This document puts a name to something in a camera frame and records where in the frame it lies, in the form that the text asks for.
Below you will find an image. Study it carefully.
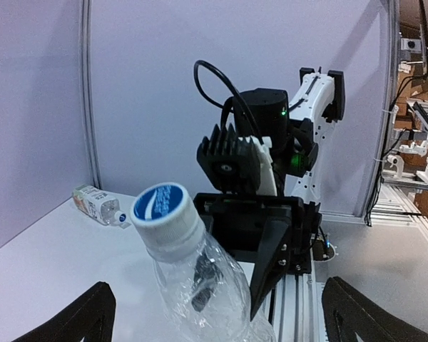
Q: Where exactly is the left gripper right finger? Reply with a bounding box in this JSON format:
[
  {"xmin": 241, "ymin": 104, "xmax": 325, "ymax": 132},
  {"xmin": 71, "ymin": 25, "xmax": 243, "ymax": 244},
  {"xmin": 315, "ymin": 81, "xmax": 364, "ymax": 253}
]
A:
[{"xmin": 322, "ymin": 276, "xmax": 428, "ymax": 342}]

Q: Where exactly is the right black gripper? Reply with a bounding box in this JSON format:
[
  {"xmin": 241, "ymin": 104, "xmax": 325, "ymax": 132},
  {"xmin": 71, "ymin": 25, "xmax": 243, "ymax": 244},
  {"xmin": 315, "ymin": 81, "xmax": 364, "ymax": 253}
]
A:
[{"xmin": 190, "ymin": 193, "xmax": 322, "ymax": 321}]

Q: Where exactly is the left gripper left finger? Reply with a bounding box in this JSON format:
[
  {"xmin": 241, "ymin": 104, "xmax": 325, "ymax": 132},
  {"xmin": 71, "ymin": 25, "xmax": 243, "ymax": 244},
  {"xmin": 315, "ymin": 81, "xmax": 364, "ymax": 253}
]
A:
[{"xmin": 16, "ymin": 281, "xmax": 116, "ymax": 341}]

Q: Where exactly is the clear crushed plastic bottle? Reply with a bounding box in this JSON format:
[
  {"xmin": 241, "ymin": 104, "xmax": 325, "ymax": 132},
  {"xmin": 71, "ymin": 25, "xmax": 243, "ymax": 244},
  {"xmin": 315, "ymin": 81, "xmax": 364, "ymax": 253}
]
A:
[{"xmin": 130, "ymin": 182, "xmax": 276, "ymax": 341}]

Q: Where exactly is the white blue bottle cap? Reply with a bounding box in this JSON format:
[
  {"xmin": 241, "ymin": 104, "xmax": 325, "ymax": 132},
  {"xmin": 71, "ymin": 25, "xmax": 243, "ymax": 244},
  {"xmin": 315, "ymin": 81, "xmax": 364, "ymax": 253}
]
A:
[{"xmin": 130, "ymin": 182, "xmax": 205, "ymax": 262}]

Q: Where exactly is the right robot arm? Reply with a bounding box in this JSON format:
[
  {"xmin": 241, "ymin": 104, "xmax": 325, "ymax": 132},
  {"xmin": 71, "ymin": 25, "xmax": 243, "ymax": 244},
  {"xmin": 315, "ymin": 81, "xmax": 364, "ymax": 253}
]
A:
[{"xmin": 193, "ymin": 60, "xmax": 345, "ymax": 316}]

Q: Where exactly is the white label bottle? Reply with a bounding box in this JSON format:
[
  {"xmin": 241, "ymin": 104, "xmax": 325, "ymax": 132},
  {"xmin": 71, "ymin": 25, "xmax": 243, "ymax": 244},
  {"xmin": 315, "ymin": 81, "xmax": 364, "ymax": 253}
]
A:
[{"xmin": 72, "ymin": 185, "xmax": 130, "ymax": 228}]

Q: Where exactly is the front aluminium rail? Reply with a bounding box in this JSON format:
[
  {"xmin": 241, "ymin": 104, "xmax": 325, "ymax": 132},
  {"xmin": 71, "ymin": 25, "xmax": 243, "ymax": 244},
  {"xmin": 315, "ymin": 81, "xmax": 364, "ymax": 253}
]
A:
[{"xmin": 272, "ymin": 186, "xmax": 428, "ymax": 341}]

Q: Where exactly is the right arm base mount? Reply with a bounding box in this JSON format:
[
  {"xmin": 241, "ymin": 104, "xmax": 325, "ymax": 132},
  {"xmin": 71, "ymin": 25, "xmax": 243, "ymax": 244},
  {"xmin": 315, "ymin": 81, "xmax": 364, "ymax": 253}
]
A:
[{"xmin": 308, "ymin": 220, "xmax": 339, "ymax": 263}]

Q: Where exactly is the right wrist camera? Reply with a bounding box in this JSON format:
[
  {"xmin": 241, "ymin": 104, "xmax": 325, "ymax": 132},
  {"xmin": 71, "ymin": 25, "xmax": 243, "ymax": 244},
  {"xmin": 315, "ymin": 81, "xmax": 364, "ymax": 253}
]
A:
[{"xmin": 196, "ymin": 125, "xmax": 278, "ymax": 196}]

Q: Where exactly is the right aluminium frame post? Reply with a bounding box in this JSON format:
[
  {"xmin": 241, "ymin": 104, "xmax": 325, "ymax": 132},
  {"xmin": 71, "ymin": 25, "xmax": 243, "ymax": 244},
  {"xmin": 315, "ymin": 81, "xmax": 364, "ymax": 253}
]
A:
[{"xmin": 354, "ymin": 1, "xmax": 400, "ymax": 227}]

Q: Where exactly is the aluminium frame post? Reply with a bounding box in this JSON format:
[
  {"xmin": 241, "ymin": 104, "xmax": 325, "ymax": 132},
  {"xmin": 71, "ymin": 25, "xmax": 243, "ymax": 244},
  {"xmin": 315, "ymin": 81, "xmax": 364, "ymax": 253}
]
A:
[
  {"xmin": 354, "ymin": 1, "xmax": 400, "ymax": 227},
  {"xmin": 80, "ymin": 0, "xmax": 102, "ymax": 188}
]

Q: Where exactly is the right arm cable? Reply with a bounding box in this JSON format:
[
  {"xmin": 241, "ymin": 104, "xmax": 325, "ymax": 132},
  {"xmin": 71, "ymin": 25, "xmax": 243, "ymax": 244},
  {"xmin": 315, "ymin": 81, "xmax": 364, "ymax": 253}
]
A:
[{"xmin": 193, "ymin": 59, "xmax": 268, "ymax": 143}]

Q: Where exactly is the left aluminium frame post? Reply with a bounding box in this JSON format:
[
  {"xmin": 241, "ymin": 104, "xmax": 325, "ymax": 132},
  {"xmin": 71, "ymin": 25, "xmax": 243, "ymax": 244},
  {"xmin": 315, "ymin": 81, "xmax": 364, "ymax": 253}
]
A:
[{"xmin": 80, "ymin": 0, "xmax": 102, "ymax": 188}]

